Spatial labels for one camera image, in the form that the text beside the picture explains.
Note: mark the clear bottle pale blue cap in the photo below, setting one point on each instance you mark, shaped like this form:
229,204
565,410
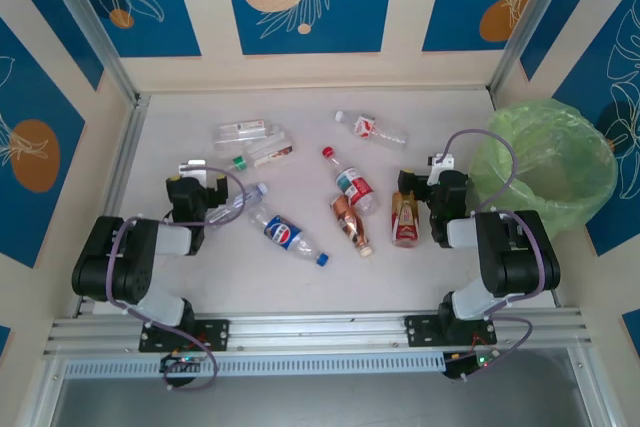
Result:
240,204

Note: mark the yellow red tea bottle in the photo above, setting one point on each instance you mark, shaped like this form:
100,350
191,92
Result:
406,222

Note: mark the clear bottle red cap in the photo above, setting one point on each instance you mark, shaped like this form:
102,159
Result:
352,184

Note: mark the clear bottle red white label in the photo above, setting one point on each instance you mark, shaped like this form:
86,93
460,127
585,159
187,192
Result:
240,132

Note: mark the clear bottle green cap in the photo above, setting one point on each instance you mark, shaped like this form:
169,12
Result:
270,152

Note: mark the clear bottle white cap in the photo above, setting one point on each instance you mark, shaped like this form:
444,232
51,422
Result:
365,126

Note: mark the copper label plastic bottle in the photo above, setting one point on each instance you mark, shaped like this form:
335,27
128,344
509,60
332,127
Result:
350,224

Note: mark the blue cap cola bottle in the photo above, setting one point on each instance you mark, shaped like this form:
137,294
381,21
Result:
282,234

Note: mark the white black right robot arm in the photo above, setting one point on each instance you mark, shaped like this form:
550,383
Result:
520,267

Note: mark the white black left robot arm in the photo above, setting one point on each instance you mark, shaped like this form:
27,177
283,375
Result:
125,257

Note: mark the green-lined trash bin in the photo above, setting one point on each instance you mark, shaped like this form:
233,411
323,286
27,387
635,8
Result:
590,187

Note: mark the small controller board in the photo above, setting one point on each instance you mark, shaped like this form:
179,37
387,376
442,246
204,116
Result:
180,361
465,364

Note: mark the grey metal sheet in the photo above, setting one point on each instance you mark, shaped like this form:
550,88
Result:
320,402

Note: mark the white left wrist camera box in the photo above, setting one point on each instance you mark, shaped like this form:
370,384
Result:
195,167

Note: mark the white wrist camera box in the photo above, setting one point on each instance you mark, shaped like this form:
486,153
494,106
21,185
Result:
442,164
195,167

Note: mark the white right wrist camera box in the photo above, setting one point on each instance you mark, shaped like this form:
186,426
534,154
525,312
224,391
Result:
442,164

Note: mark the aluminium side rail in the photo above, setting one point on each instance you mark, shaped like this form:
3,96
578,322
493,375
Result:
125,157

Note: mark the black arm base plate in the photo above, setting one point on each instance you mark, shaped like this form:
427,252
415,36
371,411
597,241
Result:
420,329
215,334

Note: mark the long aluminium mounting rail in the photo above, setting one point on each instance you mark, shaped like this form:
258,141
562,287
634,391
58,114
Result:
320,329

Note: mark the aluminium frame post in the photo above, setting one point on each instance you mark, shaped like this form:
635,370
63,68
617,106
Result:
530,22
85,22

